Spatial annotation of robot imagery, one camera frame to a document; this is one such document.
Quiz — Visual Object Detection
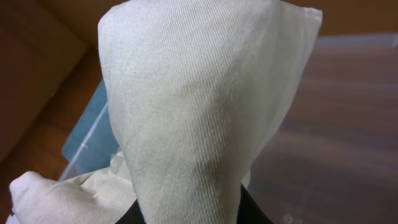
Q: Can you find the cream cloth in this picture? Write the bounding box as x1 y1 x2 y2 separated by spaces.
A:
9 0 323 223

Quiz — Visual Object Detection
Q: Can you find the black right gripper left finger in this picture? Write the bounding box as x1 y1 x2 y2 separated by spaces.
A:
116 200 146 224

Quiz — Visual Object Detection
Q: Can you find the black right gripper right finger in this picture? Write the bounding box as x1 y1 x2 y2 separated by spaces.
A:
236 184 273 224

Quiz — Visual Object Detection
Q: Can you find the clear plastic storage bin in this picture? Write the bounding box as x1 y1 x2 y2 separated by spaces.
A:
58 33 398 224

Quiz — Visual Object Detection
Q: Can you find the folded blue denim cloth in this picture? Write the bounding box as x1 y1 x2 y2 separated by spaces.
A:
60 81 119 180

